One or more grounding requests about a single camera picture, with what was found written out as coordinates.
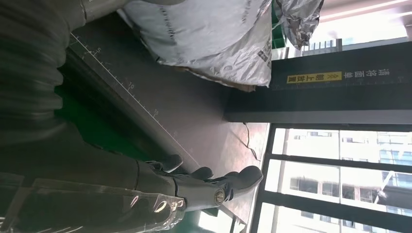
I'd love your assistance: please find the large grey plastic mailer package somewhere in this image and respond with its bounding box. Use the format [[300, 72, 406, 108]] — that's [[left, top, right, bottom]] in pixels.
[[275, 0, 325, 50]]

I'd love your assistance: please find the thin black scanner cable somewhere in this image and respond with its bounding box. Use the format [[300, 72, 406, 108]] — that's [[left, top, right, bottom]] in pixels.
[[241, 121, 262, 163]]

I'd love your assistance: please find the black inbound scanner machine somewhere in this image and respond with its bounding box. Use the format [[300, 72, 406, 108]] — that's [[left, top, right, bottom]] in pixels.
[[60, 12, 412, 226]]

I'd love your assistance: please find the aluminium conveyor frame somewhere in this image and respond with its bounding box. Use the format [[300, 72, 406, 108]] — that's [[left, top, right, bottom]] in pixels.
[[220, 205, 249, 233]]

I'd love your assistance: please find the dark window frame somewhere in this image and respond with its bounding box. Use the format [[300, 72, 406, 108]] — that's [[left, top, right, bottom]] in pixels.
[[249, 123, 412, 233]]

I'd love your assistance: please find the green plastic crate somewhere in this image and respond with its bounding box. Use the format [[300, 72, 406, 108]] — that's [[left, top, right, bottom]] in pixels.
[[271, 1, 288, 50]]

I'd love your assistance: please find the yellow warning label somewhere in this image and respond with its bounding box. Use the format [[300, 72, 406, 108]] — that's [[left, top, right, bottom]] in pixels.
[[286, 71, 343, 84]]

